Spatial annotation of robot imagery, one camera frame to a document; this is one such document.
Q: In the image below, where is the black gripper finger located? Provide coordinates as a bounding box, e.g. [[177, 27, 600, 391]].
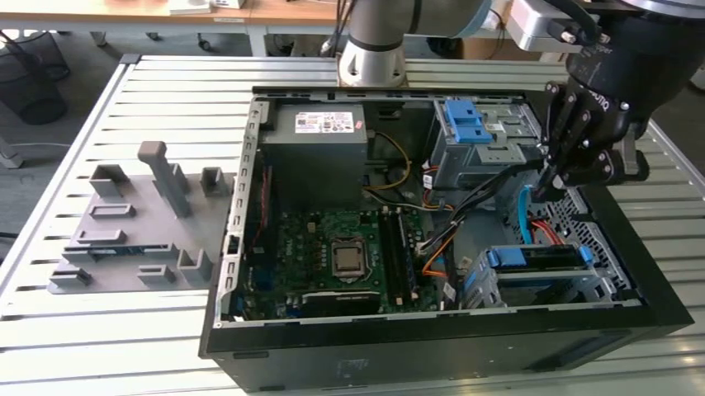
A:
[[551, 138, 623, 201], [535, 81, 589, 202]]

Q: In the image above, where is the grey metal disk bay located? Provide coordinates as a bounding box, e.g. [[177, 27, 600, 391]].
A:
[[460, 243, 635, 309]]

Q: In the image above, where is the blue plastic drive latch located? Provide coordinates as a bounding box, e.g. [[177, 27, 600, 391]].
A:
[[444, 98, 492, 144]]

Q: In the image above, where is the grey metal optical drive cage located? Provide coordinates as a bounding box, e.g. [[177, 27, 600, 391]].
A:
[[429, 98, 556, 193]]

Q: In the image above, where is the black RAM slot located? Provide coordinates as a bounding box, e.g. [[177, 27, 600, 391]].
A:
[[394, 208, 420, 300]]

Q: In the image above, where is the grey power supply unit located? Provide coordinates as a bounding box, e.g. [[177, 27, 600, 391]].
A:
[[259, 102, 369, 211]]

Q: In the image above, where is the silver CPU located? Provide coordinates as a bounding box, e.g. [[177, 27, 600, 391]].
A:
[[330, 238, 369, 280]]

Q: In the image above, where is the black open PC case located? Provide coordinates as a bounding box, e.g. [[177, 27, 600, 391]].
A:
[[198, 85, 695, 393]]

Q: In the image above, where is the green motherboard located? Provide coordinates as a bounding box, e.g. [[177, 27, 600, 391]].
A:
[[242, 208, 448, 321]]

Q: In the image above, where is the black graphics card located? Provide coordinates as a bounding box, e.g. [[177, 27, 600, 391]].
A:
[[286, 288, 382, 318]]

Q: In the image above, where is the white cardboard box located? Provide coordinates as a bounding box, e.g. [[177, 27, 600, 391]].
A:
[[169, 0, 214, 17]]

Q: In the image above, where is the grey parts rack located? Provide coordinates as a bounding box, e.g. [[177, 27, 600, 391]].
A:
[[47, 139, 237, 295]]

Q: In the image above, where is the wooden desk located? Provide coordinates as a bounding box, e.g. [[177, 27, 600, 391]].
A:
[[0, 0, 585, 63]]

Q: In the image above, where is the black mesh waste bin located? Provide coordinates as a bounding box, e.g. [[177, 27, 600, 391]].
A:
[[0, 31, 71, 125]]

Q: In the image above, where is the red data wire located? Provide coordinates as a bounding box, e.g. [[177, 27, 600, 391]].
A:
[[527, 216, 568, 248]]

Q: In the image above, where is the blue data wire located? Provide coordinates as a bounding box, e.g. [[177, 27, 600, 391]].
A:
[[517, 185, 540, 248]]

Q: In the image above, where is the black cable bundle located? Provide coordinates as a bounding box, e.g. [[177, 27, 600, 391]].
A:
[[418, 158, 552, 257]]

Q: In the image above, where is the yellow wire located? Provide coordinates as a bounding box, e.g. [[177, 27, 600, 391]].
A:
[[362, 130, 413, 191]]

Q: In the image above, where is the orange wire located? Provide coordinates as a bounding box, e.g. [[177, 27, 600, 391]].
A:
[[422, 253, 448, 276]]

